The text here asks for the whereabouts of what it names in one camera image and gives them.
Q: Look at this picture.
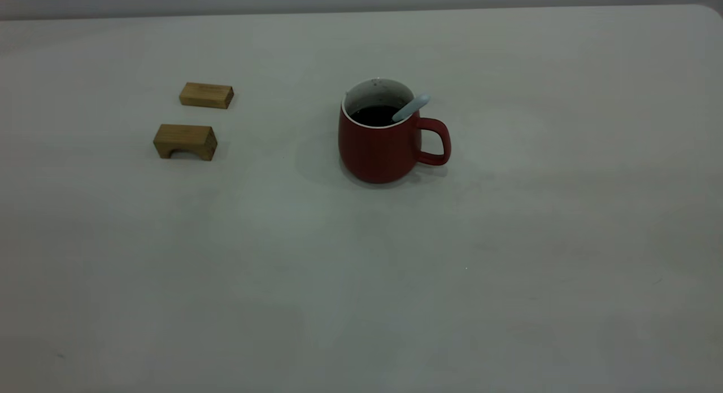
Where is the red ceramic mug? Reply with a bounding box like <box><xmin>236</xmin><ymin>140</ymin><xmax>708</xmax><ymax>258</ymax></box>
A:
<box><xmin>338</xmin><ymin>78</ymin><xmax>452</xmax><ymax>185</ymax></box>

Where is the metal spoon light blue handle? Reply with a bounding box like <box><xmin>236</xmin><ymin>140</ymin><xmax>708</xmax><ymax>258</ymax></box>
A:
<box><xmin>391</xmin><ymin>94</ymin><xmax>432</xmax><ymax>123</ymax></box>

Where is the flat wooden block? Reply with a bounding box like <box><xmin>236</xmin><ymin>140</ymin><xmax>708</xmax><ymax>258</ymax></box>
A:
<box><xmin>180</xmin><ymin>82</ymin><xmax>234</xmax><ymax>109</ymax></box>

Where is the arched wooden block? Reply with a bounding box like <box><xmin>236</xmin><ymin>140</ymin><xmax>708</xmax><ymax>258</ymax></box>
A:
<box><xmin>153</xmin><ymin>124</ymin><xmax>217</xmax><ymax>161</ymax></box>

